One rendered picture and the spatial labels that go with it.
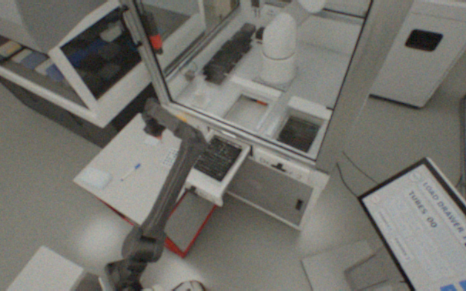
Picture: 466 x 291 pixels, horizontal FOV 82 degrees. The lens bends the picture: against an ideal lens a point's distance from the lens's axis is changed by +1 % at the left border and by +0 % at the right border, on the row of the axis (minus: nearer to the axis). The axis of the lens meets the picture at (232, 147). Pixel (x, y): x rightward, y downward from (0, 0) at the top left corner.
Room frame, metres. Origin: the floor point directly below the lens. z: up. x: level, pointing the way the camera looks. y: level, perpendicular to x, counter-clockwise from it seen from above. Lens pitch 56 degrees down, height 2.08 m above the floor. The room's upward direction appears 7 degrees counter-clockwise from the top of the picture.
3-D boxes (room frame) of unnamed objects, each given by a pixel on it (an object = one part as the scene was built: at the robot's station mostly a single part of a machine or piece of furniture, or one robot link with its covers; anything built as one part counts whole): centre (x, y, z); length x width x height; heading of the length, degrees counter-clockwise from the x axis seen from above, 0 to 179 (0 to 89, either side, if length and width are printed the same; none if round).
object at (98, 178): (0.80, 0.79, 0.78); 0.15 x 0.10 x 0.04; 60
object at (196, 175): (0.78, 0.08, 0.86); 0.40 x 0.26 x 0.06; 143
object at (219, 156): (0.77, 0.09, 0.87); 0.22 x 0.18 x 0.06; 143
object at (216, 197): (0.61, 0.21, 0.87); 0.29 x 0.02 x 0.11; 53
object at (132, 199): (0.87, 0.53, 0.38); 0.62 x 0.58 x 0.76; 53
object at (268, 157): (0.67, -0.23, 0.87); 0.29 x 0.02 x 0.11; 53
